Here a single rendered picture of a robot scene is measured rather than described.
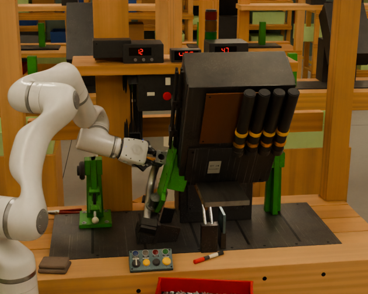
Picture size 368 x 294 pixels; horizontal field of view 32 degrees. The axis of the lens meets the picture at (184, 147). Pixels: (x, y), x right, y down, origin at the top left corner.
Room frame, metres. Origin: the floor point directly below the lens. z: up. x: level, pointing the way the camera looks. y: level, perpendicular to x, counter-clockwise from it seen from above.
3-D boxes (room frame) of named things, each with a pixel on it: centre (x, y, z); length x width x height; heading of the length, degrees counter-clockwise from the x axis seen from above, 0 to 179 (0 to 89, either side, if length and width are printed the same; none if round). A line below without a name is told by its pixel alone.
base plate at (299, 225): (2.33, -0.03, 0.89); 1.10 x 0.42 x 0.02; 98
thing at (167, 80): (2.52, 0.11, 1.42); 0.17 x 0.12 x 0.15; 98
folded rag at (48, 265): (1.98, 0.45, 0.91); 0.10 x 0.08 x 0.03; 85
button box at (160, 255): (2.00, 0.11, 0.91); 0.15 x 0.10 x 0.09; 98
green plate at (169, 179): (2.25, 0.03, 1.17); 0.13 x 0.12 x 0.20; 98
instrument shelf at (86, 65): (2.58, 0.00, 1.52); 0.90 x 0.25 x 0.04; 98
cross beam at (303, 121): (2.69, 0.02, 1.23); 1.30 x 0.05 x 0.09; 98
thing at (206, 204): (2.24, -0.12, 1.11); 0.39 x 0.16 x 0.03; 8
